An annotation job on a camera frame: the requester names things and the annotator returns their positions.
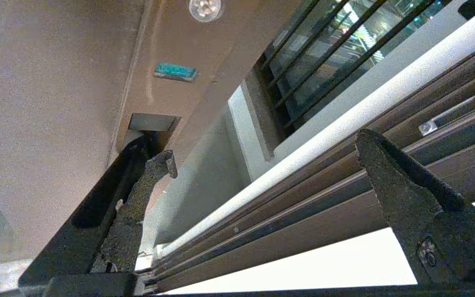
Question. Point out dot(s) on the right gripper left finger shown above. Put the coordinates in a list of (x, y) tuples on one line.
[(126, 231)]

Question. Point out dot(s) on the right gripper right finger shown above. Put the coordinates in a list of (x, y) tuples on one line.
[(410, 206)]

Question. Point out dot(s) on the brown framed sliding glass door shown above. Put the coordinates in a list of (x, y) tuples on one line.
[(56, 103)]

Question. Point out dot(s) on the dark brown door jamb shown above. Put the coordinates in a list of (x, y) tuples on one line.
[(324, 206)]

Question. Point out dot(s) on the green rectangular sticker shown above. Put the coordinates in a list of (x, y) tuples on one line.
[(175, 71)]

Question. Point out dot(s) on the brown window sill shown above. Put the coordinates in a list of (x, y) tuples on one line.
[(262, 119)]

